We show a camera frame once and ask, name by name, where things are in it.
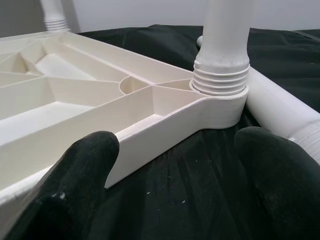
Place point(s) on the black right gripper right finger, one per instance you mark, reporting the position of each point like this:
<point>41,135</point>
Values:
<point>287,190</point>

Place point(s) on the black cloth table cover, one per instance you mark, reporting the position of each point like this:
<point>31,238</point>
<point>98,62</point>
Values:
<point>175,187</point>

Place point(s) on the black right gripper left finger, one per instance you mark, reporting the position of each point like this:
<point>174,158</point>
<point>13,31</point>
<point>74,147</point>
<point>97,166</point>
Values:
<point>62,190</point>

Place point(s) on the white plastic table leg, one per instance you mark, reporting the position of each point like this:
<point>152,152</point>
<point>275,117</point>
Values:
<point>53,12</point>
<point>275,105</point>
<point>222,37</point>

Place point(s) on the white plastic children table top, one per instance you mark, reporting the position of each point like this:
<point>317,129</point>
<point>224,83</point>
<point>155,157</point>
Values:
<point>75,112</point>

